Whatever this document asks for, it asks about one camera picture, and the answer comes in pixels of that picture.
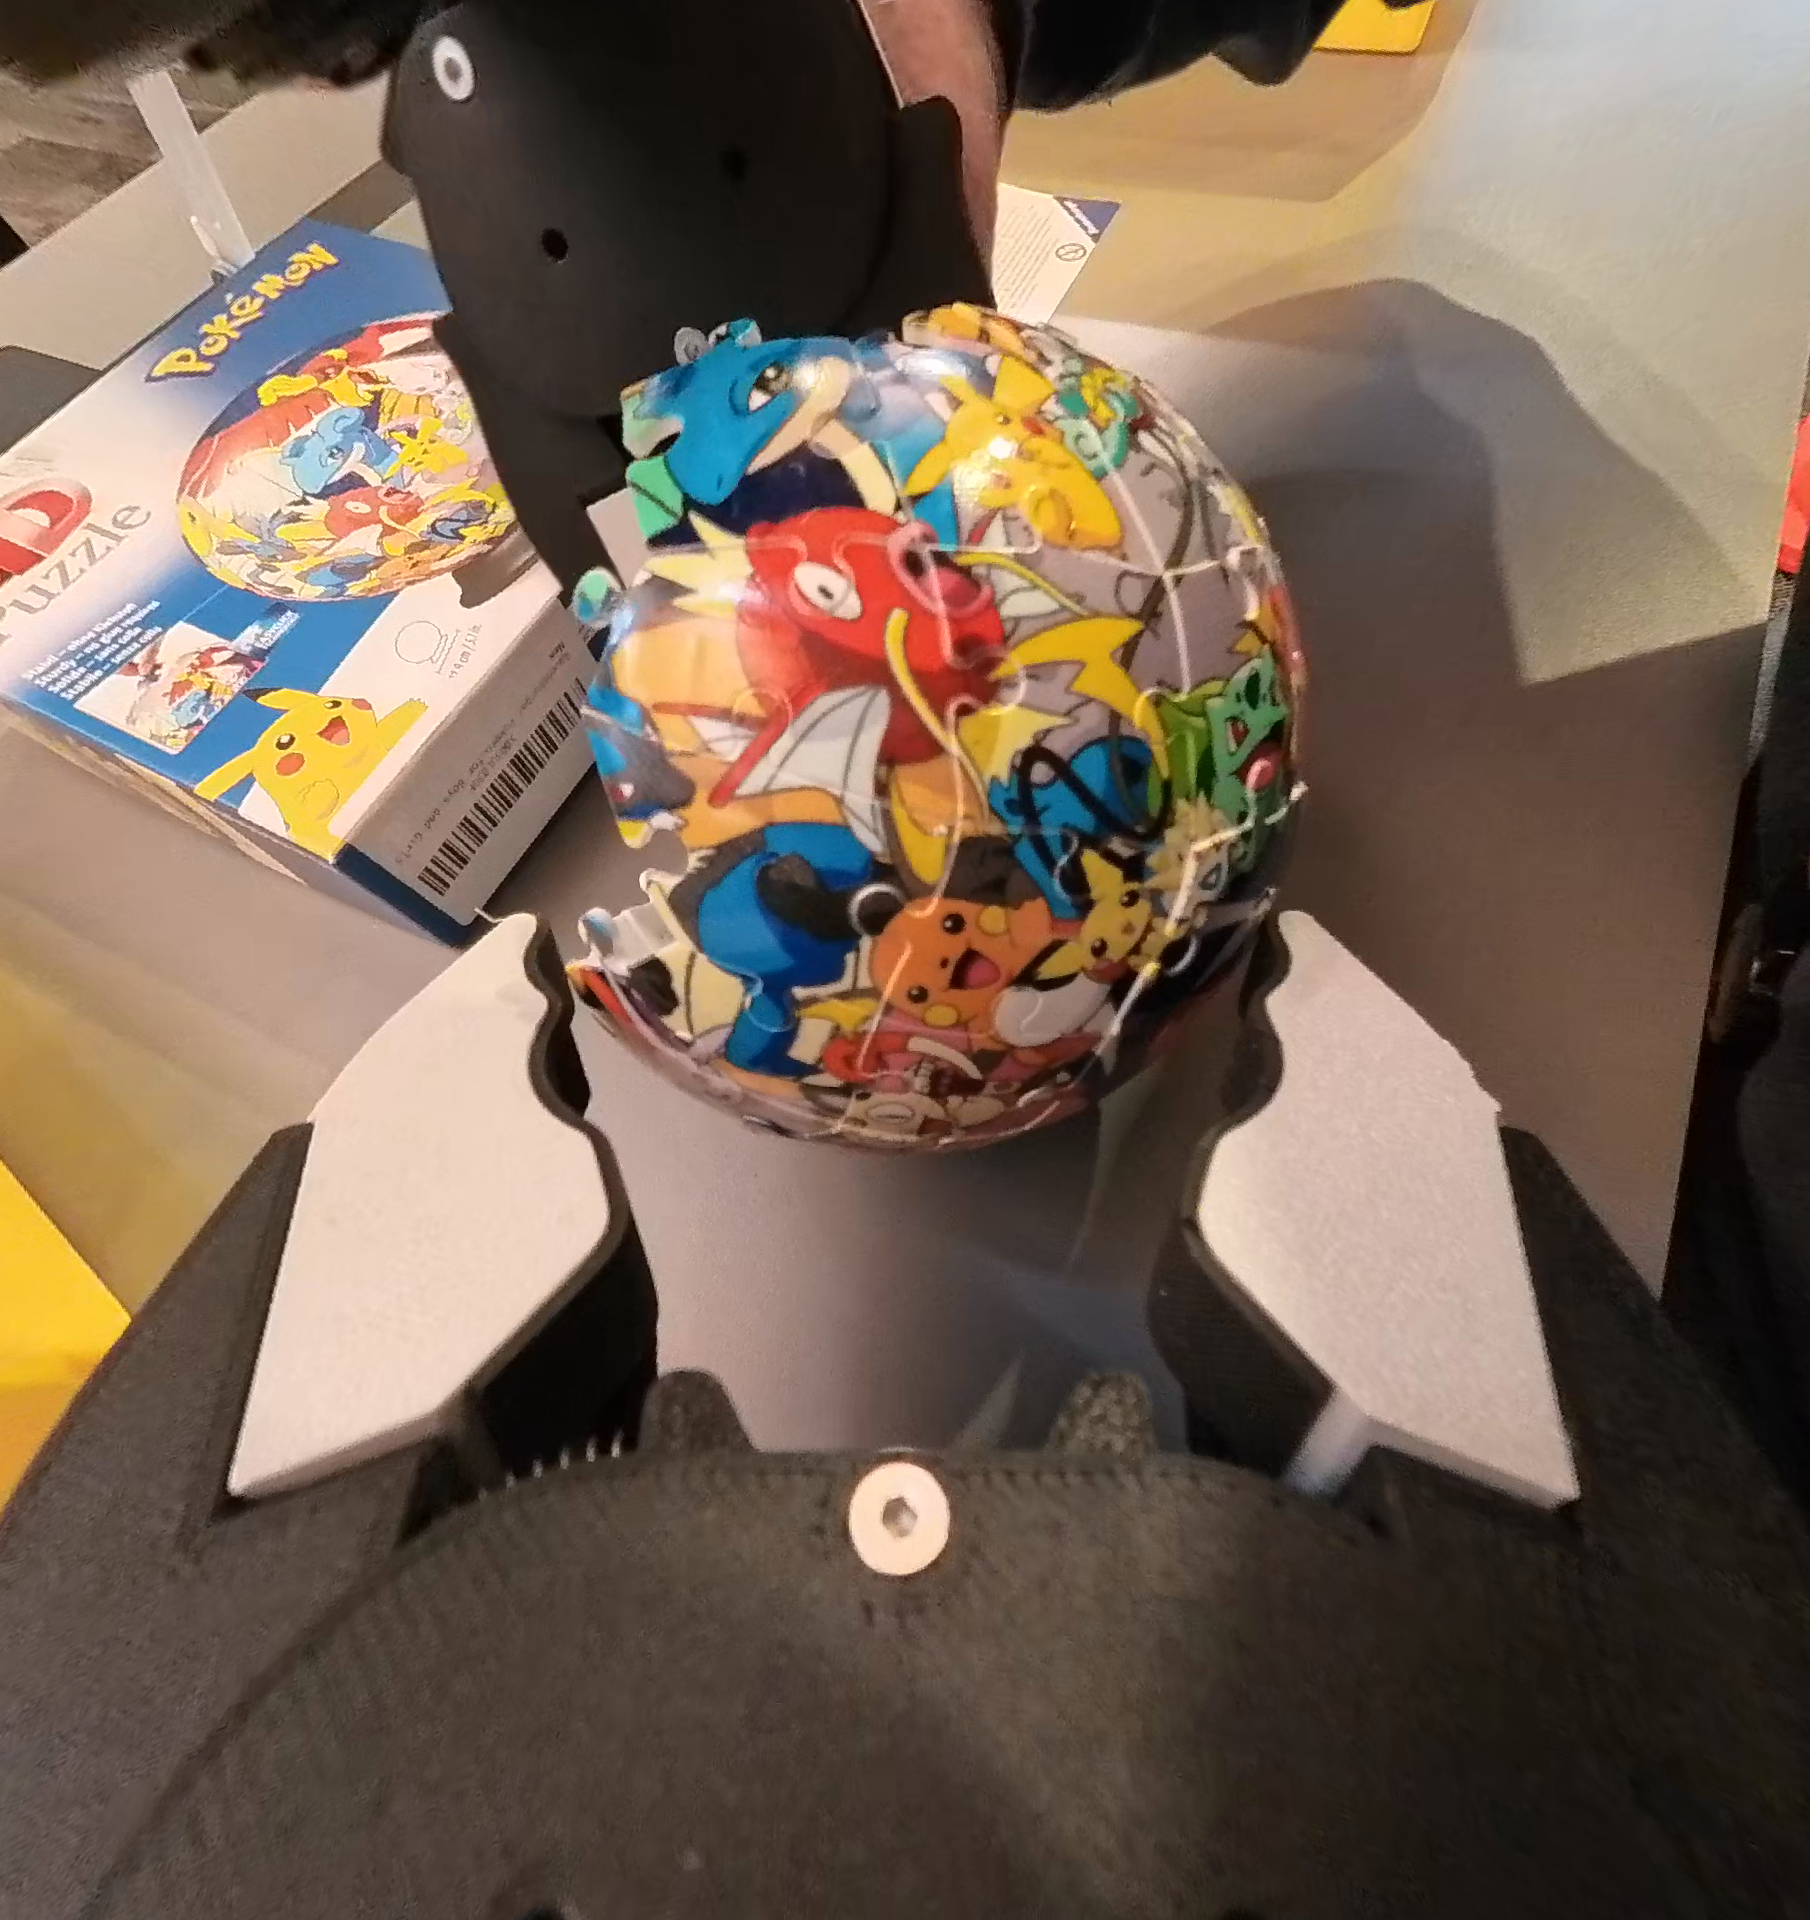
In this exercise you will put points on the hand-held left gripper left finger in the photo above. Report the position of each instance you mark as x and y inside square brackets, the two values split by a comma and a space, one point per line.
[426, 1231]

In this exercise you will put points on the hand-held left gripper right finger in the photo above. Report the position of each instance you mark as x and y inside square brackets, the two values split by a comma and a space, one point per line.
[1385, 1245]

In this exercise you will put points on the colourful puzzle ball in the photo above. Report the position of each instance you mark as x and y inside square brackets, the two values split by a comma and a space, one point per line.
[935, 719]

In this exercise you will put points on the person's right forearm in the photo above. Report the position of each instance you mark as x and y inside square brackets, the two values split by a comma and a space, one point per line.
[1221, 45]

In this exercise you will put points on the blue puzzle box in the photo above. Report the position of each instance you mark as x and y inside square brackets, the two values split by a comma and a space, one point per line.
[170, 600]

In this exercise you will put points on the person's right hand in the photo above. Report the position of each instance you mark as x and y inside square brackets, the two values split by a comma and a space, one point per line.
[949, 53]

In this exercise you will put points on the white instruction sheet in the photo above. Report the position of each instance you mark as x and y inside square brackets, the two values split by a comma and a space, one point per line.
[1056, 249]

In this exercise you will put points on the white desk stand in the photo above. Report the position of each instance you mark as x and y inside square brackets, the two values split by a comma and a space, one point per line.
[187, 166]

